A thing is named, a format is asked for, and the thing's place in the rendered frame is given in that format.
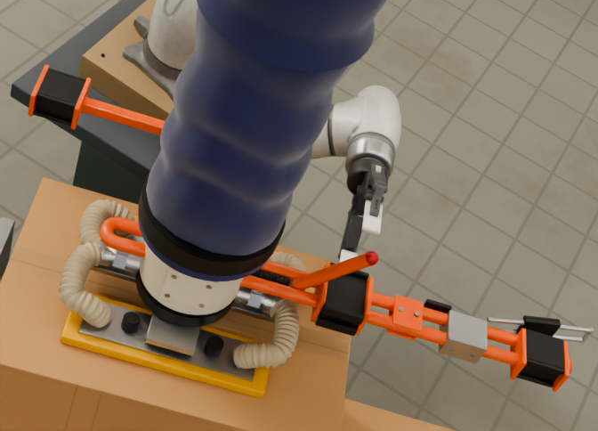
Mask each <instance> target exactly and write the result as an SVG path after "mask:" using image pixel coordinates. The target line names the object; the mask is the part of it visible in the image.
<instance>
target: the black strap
mask: <svg viewBox="0 0 598 431"><path fill-rule="evenodd" d="M149 175H150V171H149V173H148V175H147V177H146V179H145V181H144V184H143V187H142V190H141V196H140V200H139V205H138V215H139V218H140V223H141V227H142V229H143V231H144V233H145V234H146V236H147V238H148V239H149V241H150V242H151V244H152V245H153V246H154V247H155V248H156V249H157V250H158V251H159V252H160V253H161V254H162V255H163V256H165V257H166V258H168V259H169V260H171V261H172V262H174V263H175V264H178V265H179V266H181V267H183V268H185V269H188V270H191V271H193V272H198V273H203V274H206V275H213V276H232V275H238V274H242V273H245V272H250V271H252V270H254V269H255V268H257V267H259V266H261V265H262V264H263V263H265V262H266V261H267V260H268V259H269V258H270V257H271V255H272V254H273V252H274V251H275V249H276V247H277V245H278V244H279V240H280V238H281V236H282V233H283V231H284V228H285V225H286V219H285V221H284V223H283V225H282V227H281V229H280V231H279V234H278V236H277V237H276V239H275V240H274V241H273V242H272V243H271V244H270V245H269V246H267V247H266V248H263V249H261V250H259V251H257V252H255V253H253V254H250V255H246V256H233V255H225V254H219V253H213V252H210V251H207V250H204V249H202V248H200V247H198V246H196V245H193V244H191V243H189V242H188V241H185V240H183V239H181V238H179V237H177V236H175V235H174V234H173V233H172V232H170V231H169V230H168V229H167V228H166V227H165V226H164V225H163V224H162V223H160V222H159V221H158V219H157V218H156V217H155V216H154V215H152V212H151V210H150V206H149V202H148V197H147V192H146V187H147V183H148V179H149Z"/></svg>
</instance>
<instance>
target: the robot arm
mask: <svg viewBox="0 0 598 431"><path fill-rule="evenodd" d="M197 9H198V3H197V0H156V3H155V6H154V9H153V13H152V16H151V20H149V19H147V18H145V17H144V16H141V15H140V16H138V17H137V18H136V20H134V23H133V24H134V26H135V27H136V29H137V30H138V31H139V32H140V34H141V35H142V37H143V39H142V41H140V42H138V43H136V44H134V45H128V46H126V47H125V48H124V49H123V52H122V56H123V58H124V59H126V60H127V61H130V62H131V63H133V64H134V65H135V66H137V67H138V68H139V69H140V70H141V71H142V72H143V73H145V74H146V75H147V76H148V77H149V78H150V79H151V80H153V81H154V82H155V83H156V84H157V85H158V86H159V87H161V88H162V89H163V90H164V91H165V92H166V93H167V94H168V96H169V97H170V99H171V100H172V102H173V101H174V87H175V83H176V80H177V78H178V76H179V75H180V73H181V71H182V69H183V68H184V66H185V65H186V63H187V62H188V60H189V58H190V56H191V55H192V54H193V53H194V50H195V45H196V18H197ZM400 135H401V116H400V106H399V102H398V99H397V97H396V95H395V94H394V93H393V92H392V91H391V90H390V89H388V88H386V87H384V86H380V85H371V86H368V87H366V88H365V89H363V90H361V91H360V92H359V93H358V94H356V95H355V96H354V97H353V99H351V100H349V101H346V102H340V103H334V104H332V106H331V111H330V115H329V118H328V120H327V123H326V124H325V126H324V128H323V130H322V132H321V133H320V135H319V137H318V139H317V140H316V142H315V143H314V144H313V145H312V154H311V159H321V158H324V157H345V158H346V161H345V171H346V173H347V182H346V183H347V187H348V189H349V191H350V192H351V193H352V194H353V197H352V207H351V209H349V211H348V217H347V222H346V226H345V230H344V234H343V240H342V244H341V247H340V251H339V254H338V258H339V259H340V262H342V261H345V260H347V259H350V258H353V257H355V256H357V255H358V254H357V253H356V251H357V247H358V245H359V241H360V235H361V233H362V232H366V233H369V234H372V235H375V236H379V234H380V228H381V220H382V212H383V205H382V204H381V203H383V201H384V196H383V194H384V193H385V194H386V192H388V180H389V178H390V176H391V174H392V172H393V165H394V159H395V151H396V150H397V148H398V146H399V143H400ZM362 215H364V216H363V217H362Z"/></svg>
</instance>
